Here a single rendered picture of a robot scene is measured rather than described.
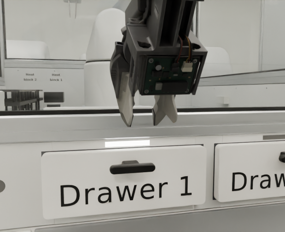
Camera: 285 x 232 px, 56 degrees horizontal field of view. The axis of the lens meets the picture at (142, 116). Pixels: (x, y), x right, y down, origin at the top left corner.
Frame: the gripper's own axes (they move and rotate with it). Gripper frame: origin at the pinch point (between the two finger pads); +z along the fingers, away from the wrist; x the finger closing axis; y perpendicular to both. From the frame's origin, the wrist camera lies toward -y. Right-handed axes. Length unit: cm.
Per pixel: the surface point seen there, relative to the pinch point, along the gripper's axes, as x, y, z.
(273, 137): 29.2, -3.2, 10.2
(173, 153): 7.2, -1.1, 10.4
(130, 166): -1.3, 2.2, 9.0
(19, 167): -18.9, -2.2, 12.2
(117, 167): -3.4, 2.1, 8.9
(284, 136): 31.8, -3.2, 10.2
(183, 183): 9.0, 2.2, 15.1
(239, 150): 20.3, -0.8, 10.7
